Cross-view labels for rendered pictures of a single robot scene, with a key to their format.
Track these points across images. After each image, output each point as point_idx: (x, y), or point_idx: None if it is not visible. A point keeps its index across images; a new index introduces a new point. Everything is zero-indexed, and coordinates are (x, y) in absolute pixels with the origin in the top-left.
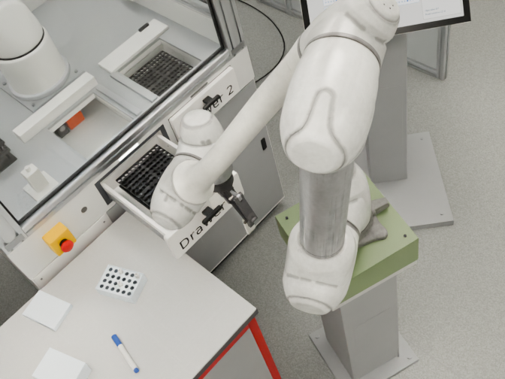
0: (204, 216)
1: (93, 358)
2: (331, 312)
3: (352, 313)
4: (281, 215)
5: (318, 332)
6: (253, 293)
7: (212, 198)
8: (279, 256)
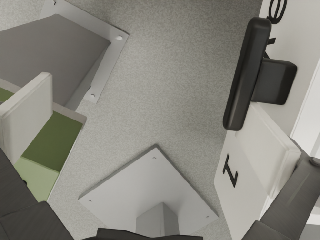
0: (280, 58)
1: None
2: (35, 49)
3: None
4: (43, 184)
5: (121, 42)
6: (211, 46)
7: (270, 147)
8: (208, 97)
